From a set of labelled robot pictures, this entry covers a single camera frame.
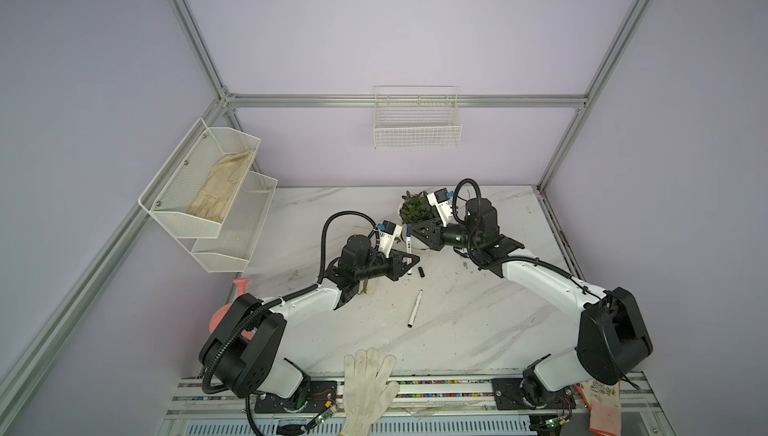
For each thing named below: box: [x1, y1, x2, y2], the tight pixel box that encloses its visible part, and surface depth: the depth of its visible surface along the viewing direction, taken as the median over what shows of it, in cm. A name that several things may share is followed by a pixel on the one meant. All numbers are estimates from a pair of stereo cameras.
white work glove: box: [341, 348, 400, 436], surface depth 76 cm
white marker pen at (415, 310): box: [408, 289, 423, 329], surface depth 89 cm
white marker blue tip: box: [406, 224, 413, 264], surface depth 80 cm
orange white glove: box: [581, 379, 622, 436], surface depth 72 cm
